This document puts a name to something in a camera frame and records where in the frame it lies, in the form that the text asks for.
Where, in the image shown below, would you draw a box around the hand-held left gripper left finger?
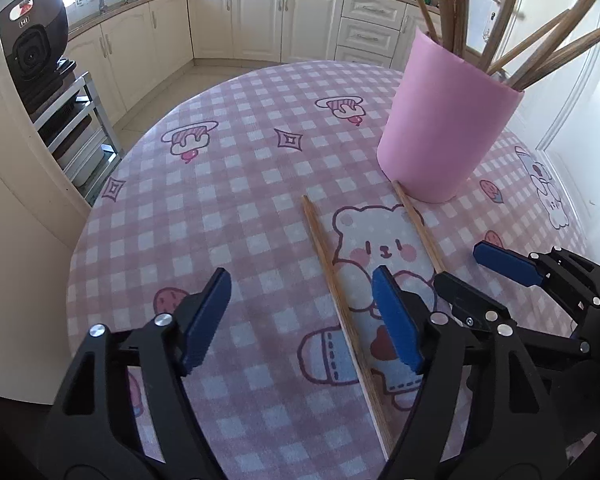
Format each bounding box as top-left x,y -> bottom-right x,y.
35,267 -> 232,480

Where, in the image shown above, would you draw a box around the cream kitchen base cabinets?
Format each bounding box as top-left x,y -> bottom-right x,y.
65,0 -> 441,126

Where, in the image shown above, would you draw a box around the white panel door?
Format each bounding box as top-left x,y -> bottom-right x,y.
470,0 -> 600,261

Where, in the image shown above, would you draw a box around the pink cup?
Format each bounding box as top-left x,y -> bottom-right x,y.
377,27 -> 526,204

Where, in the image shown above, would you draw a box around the metal door handle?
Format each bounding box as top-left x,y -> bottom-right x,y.
485,0 -> 516,43

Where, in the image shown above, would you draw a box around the metal shelf rack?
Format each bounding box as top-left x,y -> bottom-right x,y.
30,71 -> 125,206

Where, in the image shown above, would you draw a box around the black rice cooker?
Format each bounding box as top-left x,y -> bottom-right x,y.
0,0 -> 76,81

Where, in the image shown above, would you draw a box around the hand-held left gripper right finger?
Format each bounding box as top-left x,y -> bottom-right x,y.
371,266 -> 568,480

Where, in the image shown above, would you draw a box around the bunch of wooden chopsticks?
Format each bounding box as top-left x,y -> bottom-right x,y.
395,0 -> 600,91

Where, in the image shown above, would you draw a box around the pink checked tablecloth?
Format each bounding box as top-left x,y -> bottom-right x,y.
66,60 -> 598,480

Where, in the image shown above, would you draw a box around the single wooden chopstick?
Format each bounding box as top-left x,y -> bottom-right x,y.
391,180 -> 448,276
301,195 -> 396,458

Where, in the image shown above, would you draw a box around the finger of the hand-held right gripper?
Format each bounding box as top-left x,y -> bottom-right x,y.
472,240 -> 600,314
433,271 -> 592,357

